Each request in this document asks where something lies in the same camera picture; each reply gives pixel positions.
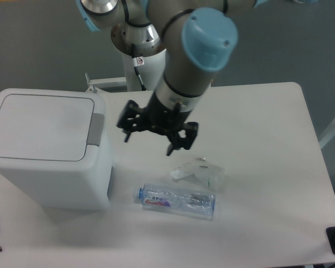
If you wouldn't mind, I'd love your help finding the crumpled white paper carton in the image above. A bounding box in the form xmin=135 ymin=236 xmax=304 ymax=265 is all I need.
xmin=170 ymin=157 xmax=226 ymax=192

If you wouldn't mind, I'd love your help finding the white trash can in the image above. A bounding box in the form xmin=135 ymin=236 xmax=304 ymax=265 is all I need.
xmin=0 ymin=88 xmax=113 ymax=210

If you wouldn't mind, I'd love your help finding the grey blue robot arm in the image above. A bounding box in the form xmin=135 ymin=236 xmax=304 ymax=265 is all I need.
xmin=76 ymin=1 xmax=261 ymax=154

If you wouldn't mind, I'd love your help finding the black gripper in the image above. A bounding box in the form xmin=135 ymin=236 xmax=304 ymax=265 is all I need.
xmin=117 ymin=93 xmax=198 ymax=156

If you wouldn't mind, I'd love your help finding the black cable on pedestal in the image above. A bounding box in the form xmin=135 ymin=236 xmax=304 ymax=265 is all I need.
xmin=130 ymin=43 xmax=149 ymax=92

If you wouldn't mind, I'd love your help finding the clear plastic water bottle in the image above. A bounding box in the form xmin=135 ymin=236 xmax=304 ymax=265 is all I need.
xmin=133 ymin=183 xmax=216 ymax=220

